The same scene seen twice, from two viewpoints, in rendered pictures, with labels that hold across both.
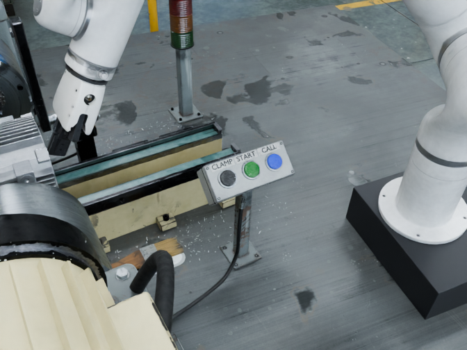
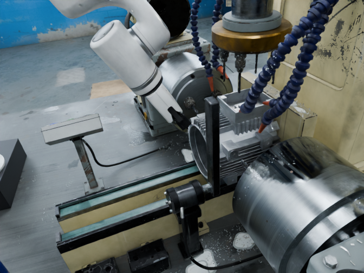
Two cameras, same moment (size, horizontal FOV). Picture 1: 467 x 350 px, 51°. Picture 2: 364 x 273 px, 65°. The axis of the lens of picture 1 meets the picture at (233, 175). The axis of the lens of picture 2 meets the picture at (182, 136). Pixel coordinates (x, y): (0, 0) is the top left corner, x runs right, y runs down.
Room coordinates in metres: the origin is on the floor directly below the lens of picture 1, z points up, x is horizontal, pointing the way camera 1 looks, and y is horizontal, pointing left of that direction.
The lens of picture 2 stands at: (1.38, 0.47, 1.52)
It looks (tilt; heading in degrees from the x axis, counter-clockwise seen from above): 35 degrees down; 192
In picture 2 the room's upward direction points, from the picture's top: 6 degrees counter-clockwise
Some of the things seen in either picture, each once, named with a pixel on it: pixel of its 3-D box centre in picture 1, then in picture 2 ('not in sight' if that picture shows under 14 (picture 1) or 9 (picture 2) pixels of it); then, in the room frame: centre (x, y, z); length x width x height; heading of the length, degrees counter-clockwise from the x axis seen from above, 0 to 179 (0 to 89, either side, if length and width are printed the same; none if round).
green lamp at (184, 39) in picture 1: (181, 36); not in sight; (1.23, 0.15, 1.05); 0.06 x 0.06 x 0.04
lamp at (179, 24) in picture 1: (181, 20); not in sight; (1.23, 0.15, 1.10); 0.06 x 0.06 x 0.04
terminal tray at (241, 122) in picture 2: not in sight; (245, 110); (0.68, 0.50, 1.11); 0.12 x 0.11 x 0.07; 120
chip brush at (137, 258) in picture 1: (137, 260); not in sight; (0.67, 0.20, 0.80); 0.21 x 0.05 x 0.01; 119
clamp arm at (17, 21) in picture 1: (33, 78); (212, 151); (0.88, 0.42, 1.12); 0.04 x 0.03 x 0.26; 121
